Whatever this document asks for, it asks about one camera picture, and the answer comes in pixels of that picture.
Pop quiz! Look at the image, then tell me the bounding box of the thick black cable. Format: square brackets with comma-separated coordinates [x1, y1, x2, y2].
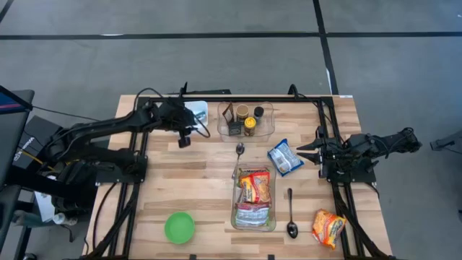
[92, 182, 118, 250]

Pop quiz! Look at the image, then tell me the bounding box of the black monitor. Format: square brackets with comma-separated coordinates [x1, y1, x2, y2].
[0, 85, 36, 189]

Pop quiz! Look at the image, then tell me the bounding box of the brown-lid spice jar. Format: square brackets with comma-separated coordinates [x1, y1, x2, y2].
[235, 104, 250, 122]

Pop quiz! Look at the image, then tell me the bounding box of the large clear plastic bin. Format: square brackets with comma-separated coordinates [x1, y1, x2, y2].
[230, 164, 278, 233]

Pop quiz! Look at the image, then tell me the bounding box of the blue ramen packet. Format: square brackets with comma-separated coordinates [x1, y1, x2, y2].
[266, 138, 305, 178]

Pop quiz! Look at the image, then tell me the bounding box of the green plastic bowl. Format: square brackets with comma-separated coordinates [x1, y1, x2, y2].
[164, 212, 196, 245]

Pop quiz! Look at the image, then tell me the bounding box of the brown spice packet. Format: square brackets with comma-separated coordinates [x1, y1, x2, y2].
[222, 103, 235, 126]

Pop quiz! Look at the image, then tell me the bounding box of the orange red ramen packet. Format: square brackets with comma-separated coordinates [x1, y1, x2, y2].
[311, 208, 347, 251]
[240, 171, 272, 205]

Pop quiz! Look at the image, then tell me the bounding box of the yellow-lid spice jar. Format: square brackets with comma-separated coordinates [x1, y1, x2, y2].
[243, 116, 257, 137]

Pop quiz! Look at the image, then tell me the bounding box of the black computer case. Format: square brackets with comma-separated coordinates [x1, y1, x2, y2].
[12, 115, 61, 170]

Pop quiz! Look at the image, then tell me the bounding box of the dark metal spoon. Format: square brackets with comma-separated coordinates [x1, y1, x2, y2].
[286, 187, 300, 240]

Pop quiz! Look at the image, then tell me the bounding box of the white plastic bottle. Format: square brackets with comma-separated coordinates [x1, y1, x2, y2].
[52, 212, 79, 227]

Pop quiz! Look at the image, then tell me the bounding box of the small clear plastic bin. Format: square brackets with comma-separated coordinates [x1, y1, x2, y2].
[217, 100, 276, 142]

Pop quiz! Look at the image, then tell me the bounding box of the white plastic bin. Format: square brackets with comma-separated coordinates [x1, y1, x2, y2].
[183, 100, 209, 126]

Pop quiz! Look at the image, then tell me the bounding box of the lime chili shrimp ramen packet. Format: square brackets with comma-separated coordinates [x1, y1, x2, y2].
[237, 166, 271, 178]
[234, 201, 271, 228]

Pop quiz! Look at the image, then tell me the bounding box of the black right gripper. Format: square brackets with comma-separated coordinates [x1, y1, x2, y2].
[296, 134, 365, 170]

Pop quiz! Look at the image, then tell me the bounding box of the yellow cable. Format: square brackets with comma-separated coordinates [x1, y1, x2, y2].
[21, 149, 55, 171]

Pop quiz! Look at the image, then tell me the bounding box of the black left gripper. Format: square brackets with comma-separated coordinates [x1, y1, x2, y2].
[157, 97, 201, 131]

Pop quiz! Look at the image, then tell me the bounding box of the white box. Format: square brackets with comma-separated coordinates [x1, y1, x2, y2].
[34, 191, 57, 223]

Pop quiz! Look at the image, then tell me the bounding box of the thin black cable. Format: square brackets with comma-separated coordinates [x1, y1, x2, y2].
[30, 104, 102, 123]

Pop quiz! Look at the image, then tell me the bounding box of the black aluminium rig frame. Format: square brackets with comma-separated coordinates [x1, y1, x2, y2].
[84, 82, 398, 260]

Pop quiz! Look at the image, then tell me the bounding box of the black stand leg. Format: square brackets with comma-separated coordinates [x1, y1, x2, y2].
[429, 129, 462, 158]

